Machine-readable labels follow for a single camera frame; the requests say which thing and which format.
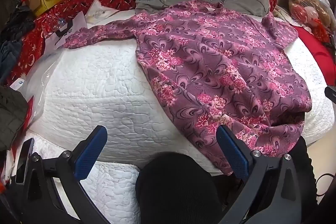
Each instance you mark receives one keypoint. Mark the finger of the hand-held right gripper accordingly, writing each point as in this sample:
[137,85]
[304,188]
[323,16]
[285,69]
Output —
[331,95]

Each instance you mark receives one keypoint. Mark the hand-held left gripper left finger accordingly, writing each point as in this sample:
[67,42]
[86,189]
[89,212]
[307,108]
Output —
[90,153]

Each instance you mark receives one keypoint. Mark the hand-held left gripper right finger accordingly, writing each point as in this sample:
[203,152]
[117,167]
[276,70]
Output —
[232,153]

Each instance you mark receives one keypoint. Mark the purple floral shirt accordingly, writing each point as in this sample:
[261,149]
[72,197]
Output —
[210,56]

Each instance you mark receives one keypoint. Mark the red cushion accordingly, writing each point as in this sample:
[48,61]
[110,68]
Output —
[317,53]

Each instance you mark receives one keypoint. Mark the person's black trouser leg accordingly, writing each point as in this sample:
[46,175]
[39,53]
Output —
[176,187]

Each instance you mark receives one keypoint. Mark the white quilted mattress cover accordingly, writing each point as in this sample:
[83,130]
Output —
[105,87]

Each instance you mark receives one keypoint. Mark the olive green garment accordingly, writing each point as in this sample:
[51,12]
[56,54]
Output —
[11,116]

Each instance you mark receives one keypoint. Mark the plastic bag of plush toys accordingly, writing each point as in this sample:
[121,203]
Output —
[307,8]

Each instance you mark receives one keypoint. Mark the clear plastic bag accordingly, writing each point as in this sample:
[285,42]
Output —
[44,74]

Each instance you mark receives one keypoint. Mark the beige fleece cloth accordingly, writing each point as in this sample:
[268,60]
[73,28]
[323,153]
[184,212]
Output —
[283,15]

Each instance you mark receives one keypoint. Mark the dark jeans pile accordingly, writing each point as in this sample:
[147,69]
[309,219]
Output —
[11,37]

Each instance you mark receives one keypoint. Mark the white paper packet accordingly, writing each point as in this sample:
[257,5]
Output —
[101,12]

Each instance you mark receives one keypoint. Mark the yellow box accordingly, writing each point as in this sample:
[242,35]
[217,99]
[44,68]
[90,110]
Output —
[50,5]

